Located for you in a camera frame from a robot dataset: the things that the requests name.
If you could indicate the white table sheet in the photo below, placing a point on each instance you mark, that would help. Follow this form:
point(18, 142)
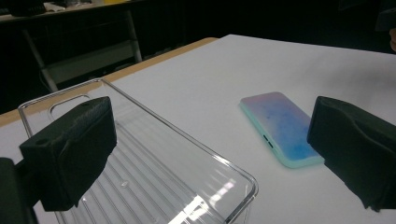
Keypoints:
point(218, 77)

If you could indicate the teal cased phone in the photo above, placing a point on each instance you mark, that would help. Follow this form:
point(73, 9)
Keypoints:
point(280, 124)

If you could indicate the white metal stand frame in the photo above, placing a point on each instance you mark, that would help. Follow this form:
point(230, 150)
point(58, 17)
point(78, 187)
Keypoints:
point(93, 60)

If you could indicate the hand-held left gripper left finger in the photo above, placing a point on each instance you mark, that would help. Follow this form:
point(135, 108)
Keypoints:
point(71, 149)

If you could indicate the clear ribbed plastic tray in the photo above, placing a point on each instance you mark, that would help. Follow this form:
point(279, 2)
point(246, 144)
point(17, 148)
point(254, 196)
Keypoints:
point(174, 161)

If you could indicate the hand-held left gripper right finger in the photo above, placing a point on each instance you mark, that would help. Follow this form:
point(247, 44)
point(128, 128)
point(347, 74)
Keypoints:
point(358, 149)

